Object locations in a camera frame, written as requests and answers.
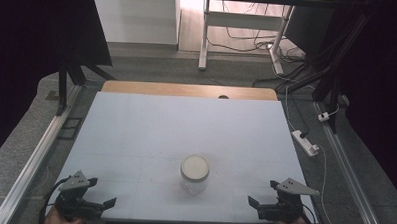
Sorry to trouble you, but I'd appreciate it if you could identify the white cabinet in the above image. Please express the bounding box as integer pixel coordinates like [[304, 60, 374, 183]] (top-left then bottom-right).
[[90, 0, 182, 46]]

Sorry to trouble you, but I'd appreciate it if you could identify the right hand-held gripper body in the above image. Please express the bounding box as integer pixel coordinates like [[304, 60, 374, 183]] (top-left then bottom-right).
[[257, 176, 321, 224]]

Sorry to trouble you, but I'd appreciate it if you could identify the tangle of black cables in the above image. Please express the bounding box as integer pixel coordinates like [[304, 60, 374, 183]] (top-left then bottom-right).
[[206, 0, 308, 65]]

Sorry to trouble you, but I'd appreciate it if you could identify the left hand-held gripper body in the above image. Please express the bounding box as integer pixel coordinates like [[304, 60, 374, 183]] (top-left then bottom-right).
[[54, 169, 107, 223]]

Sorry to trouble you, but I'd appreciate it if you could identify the white power strip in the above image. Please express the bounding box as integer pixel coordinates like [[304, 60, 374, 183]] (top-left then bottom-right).
[[290, 129, 321, 158]]

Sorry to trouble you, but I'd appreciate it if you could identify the clear glass jar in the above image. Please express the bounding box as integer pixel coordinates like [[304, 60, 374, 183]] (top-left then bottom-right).
[[180, 174, 208, 196]]

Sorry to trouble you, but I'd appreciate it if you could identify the white desk frame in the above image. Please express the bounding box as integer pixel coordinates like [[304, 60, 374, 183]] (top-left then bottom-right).
[[197, 0, 296, 76]]

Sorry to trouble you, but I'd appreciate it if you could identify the black floor bracket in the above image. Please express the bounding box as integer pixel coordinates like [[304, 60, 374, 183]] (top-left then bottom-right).
[[56, 116, 84, 142]]

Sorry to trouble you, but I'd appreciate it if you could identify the cream round jar lid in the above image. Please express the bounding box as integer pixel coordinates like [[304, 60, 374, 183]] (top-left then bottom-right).
[[179, 153, 211, 183]]

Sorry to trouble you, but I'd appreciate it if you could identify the white adapter cable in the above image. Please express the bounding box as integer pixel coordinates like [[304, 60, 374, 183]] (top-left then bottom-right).
[[283, 84, 341, 135]]

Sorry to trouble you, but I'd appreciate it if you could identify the wooden table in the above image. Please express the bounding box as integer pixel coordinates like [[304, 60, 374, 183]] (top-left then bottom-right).
[[101, 81, 279, 102]]

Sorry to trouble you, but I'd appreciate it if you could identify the black metal stand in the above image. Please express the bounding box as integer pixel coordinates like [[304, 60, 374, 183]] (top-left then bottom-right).
[[310, 62, 343, 135], [55, 53, 117, 119]]

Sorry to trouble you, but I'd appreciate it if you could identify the thin white cable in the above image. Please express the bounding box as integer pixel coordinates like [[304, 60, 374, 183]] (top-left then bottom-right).
[[312, 143, 345, 224]]

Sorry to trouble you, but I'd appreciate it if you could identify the white table mat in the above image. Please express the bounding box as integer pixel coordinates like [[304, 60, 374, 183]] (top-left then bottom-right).
[[51, 89, 321, 224]]

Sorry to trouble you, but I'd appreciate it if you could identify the black curtain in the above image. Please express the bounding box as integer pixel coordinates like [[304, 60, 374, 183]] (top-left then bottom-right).
[[312, 0, 397, 202], [0, 0, 115, 170]]

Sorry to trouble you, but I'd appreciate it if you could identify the person's left hand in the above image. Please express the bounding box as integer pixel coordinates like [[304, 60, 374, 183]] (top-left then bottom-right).
[[42, 205, 86, 224]]

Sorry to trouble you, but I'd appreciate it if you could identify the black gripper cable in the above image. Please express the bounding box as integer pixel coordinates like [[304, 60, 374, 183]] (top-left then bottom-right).
[[37, 176, 71, 224], [301, 204, 318, 224]]

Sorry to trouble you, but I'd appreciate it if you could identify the aluminium floor rail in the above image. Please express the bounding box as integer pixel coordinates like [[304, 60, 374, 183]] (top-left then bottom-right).
[[0, 81, 83, 224], [308, 100, 392, 224]]

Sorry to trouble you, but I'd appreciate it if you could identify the small white adapter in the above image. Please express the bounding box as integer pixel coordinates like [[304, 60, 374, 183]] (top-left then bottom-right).
[[317, 111, 332, 123]]

